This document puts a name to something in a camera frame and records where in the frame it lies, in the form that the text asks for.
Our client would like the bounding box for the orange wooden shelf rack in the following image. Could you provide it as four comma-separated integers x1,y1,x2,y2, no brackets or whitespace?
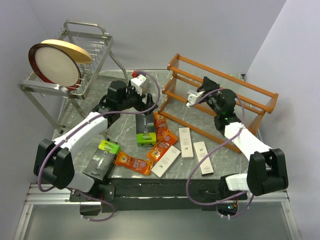
158,53,279,144

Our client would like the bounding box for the aluminium frame rail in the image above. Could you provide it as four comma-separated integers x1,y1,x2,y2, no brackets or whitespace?
13,184,105,240

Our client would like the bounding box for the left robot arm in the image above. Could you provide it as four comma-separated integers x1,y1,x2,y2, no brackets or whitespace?
33,80,160,201

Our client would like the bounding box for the orange razor pack middle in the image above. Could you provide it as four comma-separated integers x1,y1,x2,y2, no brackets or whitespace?
146,130,178,162

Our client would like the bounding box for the tan wooden plate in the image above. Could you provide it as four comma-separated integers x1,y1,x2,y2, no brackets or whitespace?
41,39,93,64

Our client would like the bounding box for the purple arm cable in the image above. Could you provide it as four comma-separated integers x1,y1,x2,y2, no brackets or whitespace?
36,70,161,222
185,88,255,219

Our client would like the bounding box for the steel dish rack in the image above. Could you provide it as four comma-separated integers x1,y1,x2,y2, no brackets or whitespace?
18,19,129,133

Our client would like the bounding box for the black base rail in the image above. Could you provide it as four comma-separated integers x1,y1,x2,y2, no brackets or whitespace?
62,178,248,212

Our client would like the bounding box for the orange razor pack upper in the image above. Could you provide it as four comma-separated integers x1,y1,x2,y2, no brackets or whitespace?
153,112,168,141

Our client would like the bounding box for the black green razor box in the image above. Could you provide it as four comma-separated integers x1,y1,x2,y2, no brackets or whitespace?
135,113,157,147
83,140,121,183

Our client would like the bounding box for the white box middle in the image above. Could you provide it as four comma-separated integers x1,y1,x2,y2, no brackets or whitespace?
178,127,194,159

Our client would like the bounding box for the orange razor pack lower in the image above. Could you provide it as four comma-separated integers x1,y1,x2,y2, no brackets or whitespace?
114,151,154,176

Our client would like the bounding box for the red rimmed white plate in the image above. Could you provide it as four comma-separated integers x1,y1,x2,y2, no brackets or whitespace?
28,43,81,90

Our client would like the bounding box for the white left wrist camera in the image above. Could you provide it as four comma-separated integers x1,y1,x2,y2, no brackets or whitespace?
130,74,149,95

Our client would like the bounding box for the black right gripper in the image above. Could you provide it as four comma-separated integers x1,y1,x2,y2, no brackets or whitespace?
196,76,222,116

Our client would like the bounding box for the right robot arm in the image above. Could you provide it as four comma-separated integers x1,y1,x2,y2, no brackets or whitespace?
197,76,289,199

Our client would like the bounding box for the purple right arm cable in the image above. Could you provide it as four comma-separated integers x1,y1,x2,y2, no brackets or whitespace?
185,88,255,219

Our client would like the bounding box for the white box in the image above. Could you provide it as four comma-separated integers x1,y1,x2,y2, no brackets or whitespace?
178,127,194,159
193,141,214,176
151,146,181,178

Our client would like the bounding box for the orange razor pack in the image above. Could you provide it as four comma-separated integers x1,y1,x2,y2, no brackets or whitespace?
146,130,178,162
153,112,168,141
114,151,154,176

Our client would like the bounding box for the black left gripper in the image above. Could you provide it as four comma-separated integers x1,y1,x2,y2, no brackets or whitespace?
118,80,158,116

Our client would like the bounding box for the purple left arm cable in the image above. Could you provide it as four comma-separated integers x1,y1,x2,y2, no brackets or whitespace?
36,70,161,222

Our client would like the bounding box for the white box left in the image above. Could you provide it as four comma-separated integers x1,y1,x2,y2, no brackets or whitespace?
151,146,181,178

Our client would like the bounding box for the white box right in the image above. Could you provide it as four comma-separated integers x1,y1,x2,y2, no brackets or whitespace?
193,141,214,176

